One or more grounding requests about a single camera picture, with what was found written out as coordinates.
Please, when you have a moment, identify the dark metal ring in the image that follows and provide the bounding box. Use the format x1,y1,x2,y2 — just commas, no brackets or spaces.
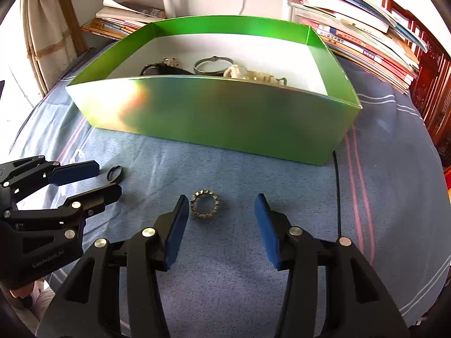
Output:
105,165,125,184

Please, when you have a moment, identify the crystal studded ring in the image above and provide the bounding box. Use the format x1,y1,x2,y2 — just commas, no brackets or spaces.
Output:
189,189,220,221

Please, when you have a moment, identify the black wrist watch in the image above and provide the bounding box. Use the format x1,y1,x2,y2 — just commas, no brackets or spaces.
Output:
140,63,192,76

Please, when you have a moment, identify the silver bangle with charms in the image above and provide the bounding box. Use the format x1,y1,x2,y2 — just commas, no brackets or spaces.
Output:
193,56,234,76

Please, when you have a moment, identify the white wrist watch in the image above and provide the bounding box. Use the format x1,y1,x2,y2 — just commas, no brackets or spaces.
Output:
223,64,288,86

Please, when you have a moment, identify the person's left hand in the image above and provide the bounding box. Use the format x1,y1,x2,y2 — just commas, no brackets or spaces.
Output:
7,279,55,330

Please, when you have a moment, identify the blue striped bed sheet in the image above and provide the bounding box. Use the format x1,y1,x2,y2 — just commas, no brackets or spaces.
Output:
10,41,451,338

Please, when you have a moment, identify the beige curtain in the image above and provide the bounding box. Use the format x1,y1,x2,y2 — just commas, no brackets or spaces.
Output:
20,0,88,96

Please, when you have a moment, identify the left book stack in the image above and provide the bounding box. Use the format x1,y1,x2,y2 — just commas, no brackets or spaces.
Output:
81,0,167,41

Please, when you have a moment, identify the book stack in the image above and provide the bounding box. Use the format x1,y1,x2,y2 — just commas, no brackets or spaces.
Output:
81,0,167,41
288,0,428,94

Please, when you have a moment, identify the green cardboard box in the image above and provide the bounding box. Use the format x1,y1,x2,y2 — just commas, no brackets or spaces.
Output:
67,15,362,165

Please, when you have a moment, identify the red wooden headboard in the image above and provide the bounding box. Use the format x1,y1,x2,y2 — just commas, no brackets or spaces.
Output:
382,0,450,168

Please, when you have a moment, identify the right book stack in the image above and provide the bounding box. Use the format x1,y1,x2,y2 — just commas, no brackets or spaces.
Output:
288,0,428,94

